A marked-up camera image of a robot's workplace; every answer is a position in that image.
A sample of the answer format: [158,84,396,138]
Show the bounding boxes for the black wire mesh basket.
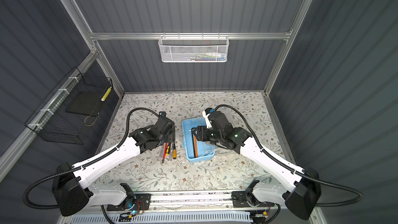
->
[25,68,113,145]

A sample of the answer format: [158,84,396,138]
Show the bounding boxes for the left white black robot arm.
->
[52,116,175,216]

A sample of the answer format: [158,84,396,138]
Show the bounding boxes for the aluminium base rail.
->
[66,189,315,214]

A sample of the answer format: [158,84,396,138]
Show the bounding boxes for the orange handled black screwdriver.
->
[172,142,177,160]

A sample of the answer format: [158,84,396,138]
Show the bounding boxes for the red handled hex key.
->
[162,143,168,163]

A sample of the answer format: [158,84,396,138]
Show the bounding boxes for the right black corrugated cable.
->
[214,104,364,224]

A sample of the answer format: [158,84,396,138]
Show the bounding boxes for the black flat pad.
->
[66,91,105,117]

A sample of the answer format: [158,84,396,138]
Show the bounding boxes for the black corrugated cable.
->
[214,104,364,224]
[22,107,161,224]

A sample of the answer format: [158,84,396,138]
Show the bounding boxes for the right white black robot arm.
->
[194,108,321,220]

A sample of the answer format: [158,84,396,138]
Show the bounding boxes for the white ventilation grille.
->
[69,211,252,224]

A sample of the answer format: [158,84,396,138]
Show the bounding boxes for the pens in white basket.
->
[186,52,227,62]

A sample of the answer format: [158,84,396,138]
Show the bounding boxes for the clear handled small screwdriver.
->
[167,144,173,162]

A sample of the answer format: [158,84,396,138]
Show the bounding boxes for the light blue plastic tool box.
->
[182,117,215,163]

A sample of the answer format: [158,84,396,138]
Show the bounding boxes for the yellow green marker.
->
[101,87,113,102]

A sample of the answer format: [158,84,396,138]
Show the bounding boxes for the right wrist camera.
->
[202,107,215,129]

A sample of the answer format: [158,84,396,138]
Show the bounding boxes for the white wire mesh basket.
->
[158,36,230,63]

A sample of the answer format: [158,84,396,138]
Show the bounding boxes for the left black corrugated cable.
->
[22,107,161,224]

